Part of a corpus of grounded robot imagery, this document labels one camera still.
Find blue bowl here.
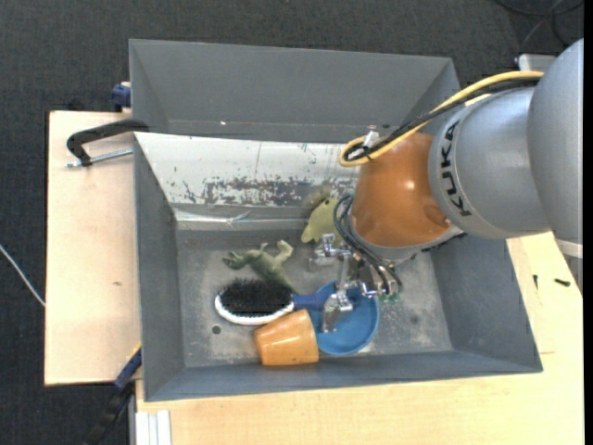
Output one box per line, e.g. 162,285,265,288
307,279,382,357

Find yellow-green plush toy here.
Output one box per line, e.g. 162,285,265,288
300,196,347,245

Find orange cup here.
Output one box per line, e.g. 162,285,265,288
253,308,321,367

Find pale wood board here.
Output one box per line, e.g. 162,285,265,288
44,109,145,388

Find black hairbrush with blue handle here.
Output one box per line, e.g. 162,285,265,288
213,277,368,327

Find grey metal bin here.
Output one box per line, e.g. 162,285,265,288
128,38,544,402

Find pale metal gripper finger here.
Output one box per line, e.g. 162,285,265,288
322,290,356,335
308,232,352,272

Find green toy dinosaur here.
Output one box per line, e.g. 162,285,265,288
221,240,300,295

